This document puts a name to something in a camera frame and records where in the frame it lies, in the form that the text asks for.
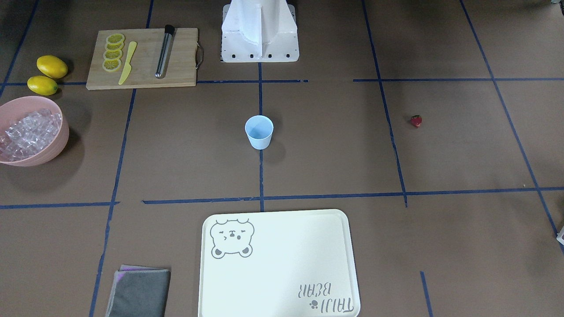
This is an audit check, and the red strawberry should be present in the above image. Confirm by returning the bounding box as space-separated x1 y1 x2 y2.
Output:
410 114 423 128

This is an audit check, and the light blue cup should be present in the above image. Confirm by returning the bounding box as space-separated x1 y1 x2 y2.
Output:
245 116 274 150

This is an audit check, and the pile of clear ice cubes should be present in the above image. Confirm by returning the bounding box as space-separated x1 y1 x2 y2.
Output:
0 108 62 161

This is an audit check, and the cream bear tray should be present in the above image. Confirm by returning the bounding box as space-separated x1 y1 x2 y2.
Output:
198 209 361 317

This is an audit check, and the steel muddler black tip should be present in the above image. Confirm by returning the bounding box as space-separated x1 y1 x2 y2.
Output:
155 24 175 79

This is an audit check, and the yellow plastic knife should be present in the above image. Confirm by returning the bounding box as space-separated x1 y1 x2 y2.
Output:
118 41 137 85

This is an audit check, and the wooden cutting board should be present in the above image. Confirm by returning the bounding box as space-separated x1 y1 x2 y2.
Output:
86 28 203 90

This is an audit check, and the lemon slice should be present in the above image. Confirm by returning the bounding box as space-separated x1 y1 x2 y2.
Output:
105 33 125 45
105 42 124 52
101 59 122 72
103 49 123 60

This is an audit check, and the grey folded cloth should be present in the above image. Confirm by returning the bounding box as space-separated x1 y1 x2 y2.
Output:
105 264 171 317

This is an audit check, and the whole yellow lemon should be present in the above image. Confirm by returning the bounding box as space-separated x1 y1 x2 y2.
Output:
27 76 58 96
36 55 68 79

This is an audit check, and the pink bowl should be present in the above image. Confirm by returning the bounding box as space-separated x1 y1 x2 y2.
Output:
1 96 69 167

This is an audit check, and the white rack corner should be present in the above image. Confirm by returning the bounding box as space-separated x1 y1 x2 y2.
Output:
556 227 564 246

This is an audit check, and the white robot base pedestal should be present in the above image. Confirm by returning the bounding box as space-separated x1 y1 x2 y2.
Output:
220 0 300 63

